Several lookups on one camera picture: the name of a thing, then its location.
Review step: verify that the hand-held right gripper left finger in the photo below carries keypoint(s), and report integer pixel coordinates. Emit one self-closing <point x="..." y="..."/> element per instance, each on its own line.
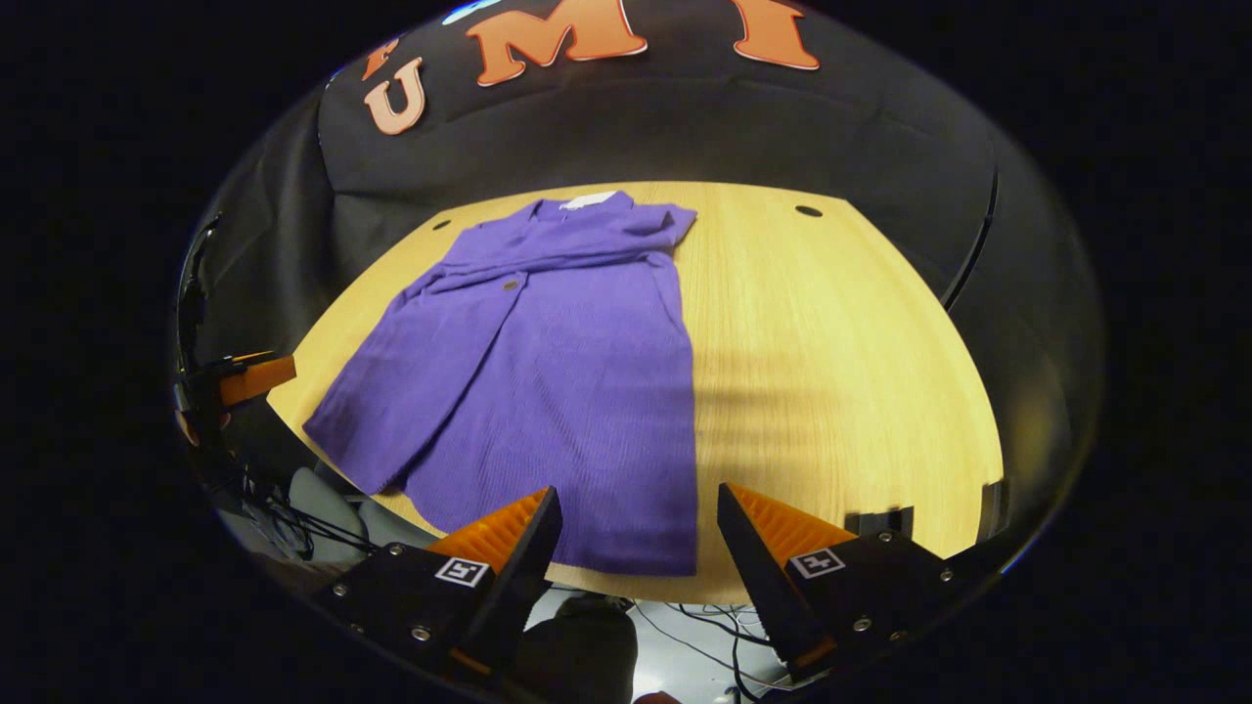
<point x="518" y="587"/>

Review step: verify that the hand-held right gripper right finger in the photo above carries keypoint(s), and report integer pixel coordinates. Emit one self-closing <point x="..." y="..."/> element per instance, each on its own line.
<point x="768" y="596"/>

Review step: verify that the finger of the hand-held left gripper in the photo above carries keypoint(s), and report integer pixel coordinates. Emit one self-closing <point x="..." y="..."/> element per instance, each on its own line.
<point x="256" y="378"/>

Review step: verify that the purple knit garment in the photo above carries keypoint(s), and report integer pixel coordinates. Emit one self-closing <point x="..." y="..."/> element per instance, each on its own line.
<point x="567" y="372"/>

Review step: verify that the person's dark trousers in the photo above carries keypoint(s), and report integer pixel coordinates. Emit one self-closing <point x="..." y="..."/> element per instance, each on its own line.
<point x="577" y="650"/>

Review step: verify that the black table bracket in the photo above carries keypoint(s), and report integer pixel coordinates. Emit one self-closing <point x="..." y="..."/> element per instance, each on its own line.
<point x="880" y="521"/>
<point x="993" y="508"/>

